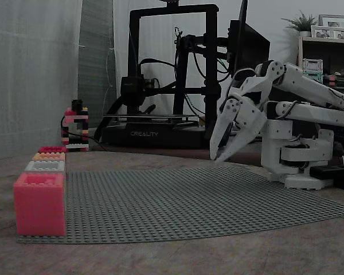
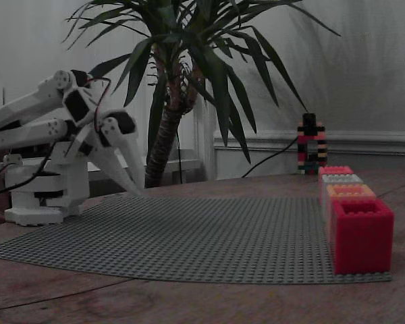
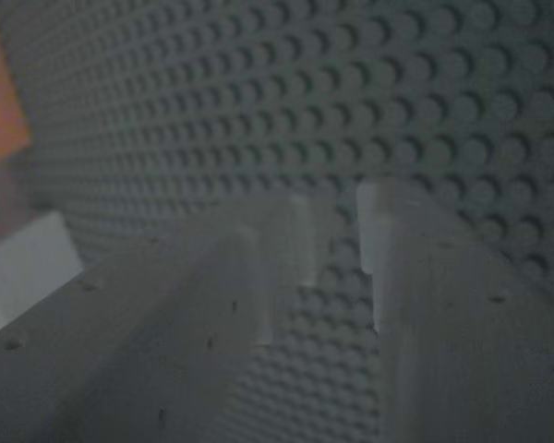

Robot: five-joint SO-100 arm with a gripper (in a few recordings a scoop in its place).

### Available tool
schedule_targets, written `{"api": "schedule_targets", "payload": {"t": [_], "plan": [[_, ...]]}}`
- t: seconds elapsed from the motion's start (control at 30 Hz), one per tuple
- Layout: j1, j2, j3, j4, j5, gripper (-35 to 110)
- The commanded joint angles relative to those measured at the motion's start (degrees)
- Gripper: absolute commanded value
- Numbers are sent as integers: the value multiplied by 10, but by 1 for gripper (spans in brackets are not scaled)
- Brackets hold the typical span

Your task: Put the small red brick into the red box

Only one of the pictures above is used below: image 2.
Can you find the green yucca plant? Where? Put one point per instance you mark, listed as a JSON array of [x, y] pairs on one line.
[[175, 111]]

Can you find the small black camera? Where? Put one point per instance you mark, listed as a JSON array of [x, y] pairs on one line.
[[309, 119]]

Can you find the grey brick box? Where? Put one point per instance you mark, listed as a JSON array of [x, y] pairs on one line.
[[341, 179]]

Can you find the grey studded baseplate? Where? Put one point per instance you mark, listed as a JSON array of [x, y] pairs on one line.
[[222, 243]]

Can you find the red brick box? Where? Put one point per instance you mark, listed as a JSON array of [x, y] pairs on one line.
[[362, 239]]

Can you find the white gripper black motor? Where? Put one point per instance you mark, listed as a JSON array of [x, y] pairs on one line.
[[109, 147]]

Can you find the orange brick box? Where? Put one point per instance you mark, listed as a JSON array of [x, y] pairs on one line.
[[351, 191]]

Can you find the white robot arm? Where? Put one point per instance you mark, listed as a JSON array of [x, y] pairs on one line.
[[27, 106]]

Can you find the multicolour brick tower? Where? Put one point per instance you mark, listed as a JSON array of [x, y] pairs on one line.
[[303, 152]]

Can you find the pink brick box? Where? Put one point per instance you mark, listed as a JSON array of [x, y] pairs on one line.
[[335, 169]]

